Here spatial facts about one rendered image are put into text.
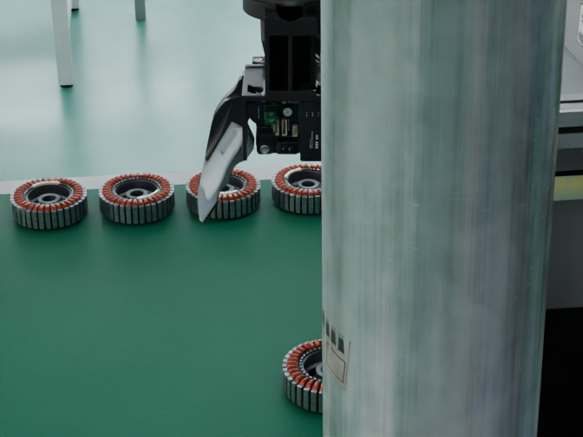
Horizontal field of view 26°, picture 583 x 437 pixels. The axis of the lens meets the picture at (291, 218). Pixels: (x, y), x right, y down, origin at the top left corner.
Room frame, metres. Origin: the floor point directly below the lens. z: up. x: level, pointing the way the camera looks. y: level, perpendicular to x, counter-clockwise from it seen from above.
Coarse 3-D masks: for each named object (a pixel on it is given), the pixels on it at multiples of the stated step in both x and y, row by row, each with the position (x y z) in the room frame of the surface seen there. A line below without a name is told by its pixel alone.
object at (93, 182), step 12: (240, 168) 1.82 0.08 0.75; (252, 168) 1.82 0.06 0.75; (264, 168) 1.82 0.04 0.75; (276, 168) 1.82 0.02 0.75; (12, 180) 1.77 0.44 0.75; (24, 180) 1.77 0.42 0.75; (84, 180) 1.77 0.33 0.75; (96, 180) 1.77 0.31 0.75; (180, 180) 1.77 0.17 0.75; (0, 192) 1.73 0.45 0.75
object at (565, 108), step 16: (576, 64) 1.34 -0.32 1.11; (576, 80) 1.29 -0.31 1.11; (560, 96) 1.25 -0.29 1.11; (576, 96) 1.25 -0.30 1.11; (560, 112) 1.21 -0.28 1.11; (576, 112) 1.21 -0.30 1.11; (560, 128) 1.21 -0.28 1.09; (576, 128) 1.21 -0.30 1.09; (560, 144) 1.21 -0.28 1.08; (576, 144) 1.21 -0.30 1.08
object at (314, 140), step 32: (256, 0) 0.86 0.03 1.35; (288, 32) 0.84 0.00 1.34; (256, 64) 0.90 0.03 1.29; (288, 64) 0.84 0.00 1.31; (320, 64) 0.90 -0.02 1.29; (256, 96) 0.84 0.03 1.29; (288, 96) 0.84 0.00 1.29; (320, 96) 0.84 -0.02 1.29; (256, 128) 0.85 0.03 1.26; (288, 128) 0.85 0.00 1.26; (320, 128) 0.84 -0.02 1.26; (320, 160) 0.84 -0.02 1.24
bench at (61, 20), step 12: (60, 0) 3.94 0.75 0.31; (72, 0) 4.71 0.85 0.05; (60, 12) 3.94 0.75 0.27; (60, 24) 3.94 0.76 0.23; (60, 36) 3.94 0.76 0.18; (60, 48) 3.94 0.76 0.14; (60, 60) 3.94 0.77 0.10; (72, 60) 3.99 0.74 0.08; (60, 72) 3.94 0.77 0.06; (72, 72) 3.94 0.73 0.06; (60, 84) 3.93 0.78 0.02; (72, 84) 3.94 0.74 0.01
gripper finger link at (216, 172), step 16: (240, 128) 0.89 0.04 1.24; (224, 144) 0.90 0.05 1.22; (240, 144) 0.88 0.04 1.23; (208, 160) 0.90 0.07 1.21; (224, 160) 0.88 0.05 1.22; (240, 160) 0.90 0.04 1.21; (208, 176) 0.89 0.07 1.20; (224, 176) 0.86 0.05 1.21; (208, 192) 0.86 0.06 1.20; (208, 208) 0.90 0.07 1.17
